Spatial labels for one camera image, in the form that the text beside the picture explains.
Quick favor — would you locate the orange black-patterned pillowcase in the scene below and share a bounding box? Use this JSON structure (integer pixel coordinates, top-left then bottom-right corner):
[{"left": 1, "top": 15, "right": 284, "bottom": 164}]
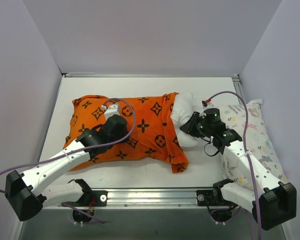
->
[{"left": 64, "top": 92, "right": 189, "bottom": 174}]

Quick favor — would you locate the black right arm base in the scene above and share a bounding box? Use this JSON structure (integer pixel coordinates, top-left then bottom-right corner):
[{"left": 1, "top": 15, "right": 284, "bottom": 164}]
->
[{"left": 195, "top": 188, "right": 238, "bottom": 208}]

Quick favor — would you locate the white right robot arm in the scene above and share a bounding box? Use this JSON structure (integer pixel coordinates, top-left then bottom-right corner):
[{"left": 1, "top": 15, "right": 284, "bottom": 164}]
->
[{"left": 180, "top": 108, "right": 297, "bottom": 231}]

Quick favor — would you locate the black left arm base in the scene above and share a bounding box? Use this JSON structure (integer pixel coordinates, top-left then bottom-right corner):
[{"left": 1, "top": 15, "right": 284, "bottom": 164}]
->
[{"left": 65, "top": 190, "right": 108, "bottom": 207}]

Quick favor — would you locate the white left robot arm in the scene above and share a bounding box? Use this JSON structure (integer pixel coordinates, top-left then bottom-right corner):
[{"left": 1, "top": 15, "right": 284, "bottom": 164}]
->
[{"left": 4, "top": 114, "right": 129, "bottom": 222}]

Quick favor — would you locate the white floral pillow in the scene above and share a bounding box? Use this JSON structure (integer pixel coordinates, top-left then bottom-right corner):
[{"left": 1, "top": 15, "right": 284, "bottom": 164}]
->
[{"left": 219, "top": 99, "right": 287, "bottom": 191}]

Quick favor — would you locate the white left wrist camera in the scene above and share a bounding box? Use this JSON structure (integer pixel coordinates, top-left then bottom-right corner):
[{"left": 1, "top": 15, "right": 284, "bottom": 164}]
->
[{"left": 101, "top": 103, "right": 120, "bottom": 120}]

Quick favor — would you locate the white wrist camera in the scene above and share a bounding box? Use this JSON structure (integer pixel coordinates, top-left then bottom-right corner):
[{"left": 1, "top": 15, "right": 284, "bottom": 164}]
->
[
  {"left": 101, "top": 103, "right": 120, "bottom": 120},
  {"left": 201, "top": 99, "right": 214, "bottom": 112}
]

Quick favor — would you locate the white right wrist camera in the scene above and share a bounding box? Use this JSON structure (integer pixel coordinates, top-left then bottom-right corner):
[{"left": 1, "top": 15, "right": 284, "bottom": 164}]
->
[{"left": 201, "top": 99, "right": 214, "bottom": 112}]

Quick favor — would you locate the aluminium back rail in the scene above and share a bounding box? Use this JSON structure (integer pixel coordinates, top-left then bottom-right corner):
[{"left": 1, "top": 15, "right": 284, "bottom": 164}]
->
[{"left": 62, "top": 72, "right": 241, "bottom": 79}]

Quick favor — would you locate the aluminium rail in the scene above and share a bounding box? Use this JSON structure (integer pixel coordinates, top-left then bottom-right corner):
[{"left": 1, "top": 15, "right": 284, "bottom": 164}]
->
[
  {"left": 35, "top": 182, "right": 255, "bottom": 211},
  {"left": 62, "top": 72, "right": 241, "bottom": 79}
]

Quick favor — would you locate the aluminium front rail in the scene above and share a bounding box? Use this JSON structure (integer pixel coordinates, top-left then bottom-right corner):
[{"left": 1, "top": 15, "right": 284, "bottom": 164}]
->
[{"left": 35, "top": 182, "right": 255, "bottom": 211}]

